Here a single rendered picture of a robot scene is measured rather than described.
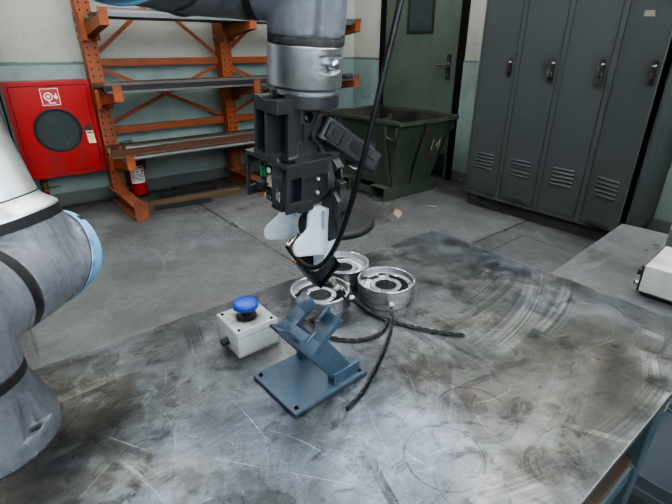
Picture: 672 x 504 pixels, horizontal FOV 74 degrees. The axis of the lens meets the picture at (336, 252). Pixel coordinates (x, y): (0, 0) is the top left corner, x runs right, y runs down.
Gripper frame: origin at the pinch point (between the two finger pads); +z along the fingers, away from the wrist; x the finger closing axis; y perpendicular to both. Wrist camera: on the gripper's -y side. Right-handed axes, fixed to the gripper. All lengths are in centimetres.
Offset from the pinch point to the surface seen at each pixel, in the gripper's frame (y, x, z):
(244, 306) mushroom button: 2.9, -11.0, 13.0
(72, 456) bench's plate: 29.5, -7.4, 19.7
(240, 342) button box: 5.4, -8.7, 17.1
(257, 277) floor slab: -99, -147, 116
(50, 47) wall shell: -81, -380, 16
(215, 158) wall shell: -201, -353, 117
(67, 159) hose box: -67, -351, 94
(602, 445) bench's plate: -15.0, 35.5, 15.6
